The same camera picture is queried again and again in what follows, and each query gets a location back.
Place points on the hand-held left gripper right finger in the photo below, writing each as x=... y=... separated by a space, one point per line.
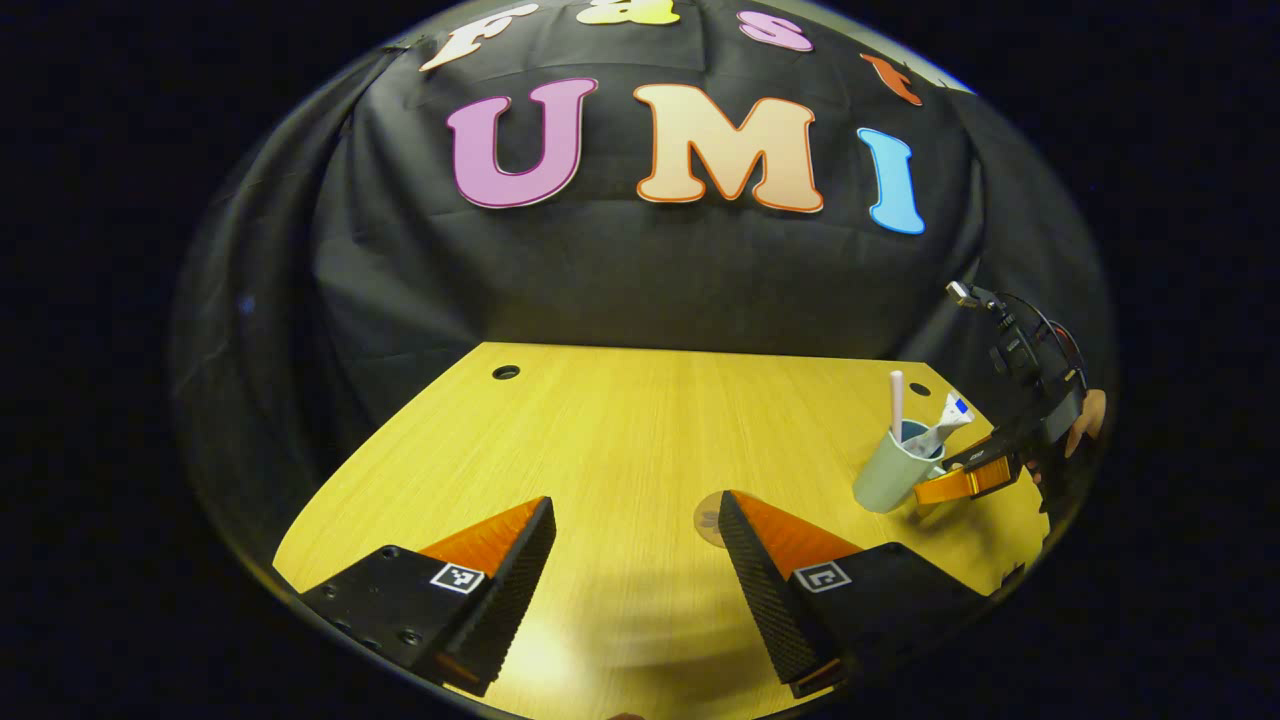
x=760 y=600

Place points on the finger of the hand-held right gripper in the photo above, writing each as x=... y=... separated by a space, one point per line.
x=975 y=452
x=965 y=482

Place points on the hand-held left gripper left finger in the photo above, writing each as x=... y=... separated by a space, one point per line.
x=515 y=590

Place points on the white toothpaste tube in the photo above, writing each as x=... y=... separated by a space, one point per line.
x=945 y=425

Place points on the pink toothbrush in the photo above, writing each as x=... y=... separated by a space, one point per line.
x=897 y=400

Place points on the round brown coaster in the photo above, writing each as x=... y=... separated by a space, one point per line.
x=708 y=520

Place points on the wooden desktop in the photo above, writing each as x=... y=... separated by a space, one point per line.
x=620 y=440

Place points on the black backdrop cloth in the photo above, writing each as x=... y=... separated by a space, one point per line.
x=650 y=280

